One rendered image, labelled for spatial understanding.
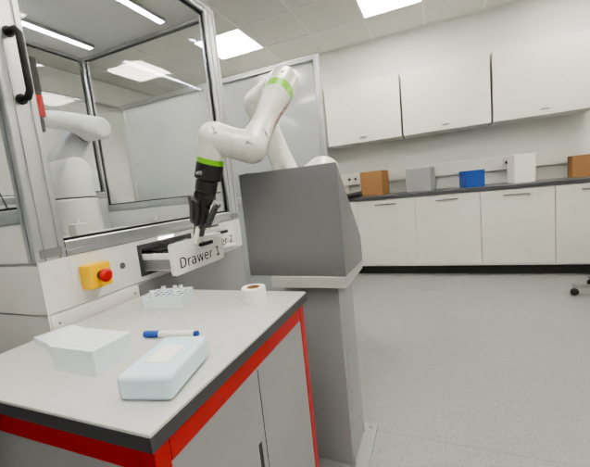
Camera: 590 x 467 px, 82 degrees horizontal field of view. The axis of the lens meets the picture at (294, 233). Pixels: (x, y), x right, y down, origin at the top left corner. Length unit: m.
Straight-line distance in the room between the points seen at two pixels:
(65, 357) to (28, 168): 0.53
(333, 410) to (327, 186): 0.83
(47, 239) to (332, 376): 1.02
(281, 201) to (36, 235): 0.71
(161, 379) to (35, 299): 0.64
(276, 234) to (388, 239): 2.81
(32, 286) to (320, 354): 0.93
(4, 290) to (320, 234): 0.95
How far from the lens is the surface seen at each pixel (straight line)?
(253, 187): 1.25
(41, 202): 1.13
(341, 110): 4.42
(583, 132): 4.80
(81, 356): 0.79
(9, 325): 1.32
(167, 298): 1.08
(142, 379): 0.62
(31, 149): 1.15
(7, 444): 0.90
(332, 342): 1.30
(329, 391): 1.41
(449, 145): 4.58
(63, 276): 1.16
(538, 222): 4.00
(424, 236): 3.91
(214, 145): 1.16
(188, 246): 1.27
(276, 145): 1.50
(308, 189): 1.16
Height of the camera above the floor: 1.07
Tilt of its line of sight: 7 degrees down
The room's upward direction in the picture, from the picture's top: 6 degrees counter-clockwise
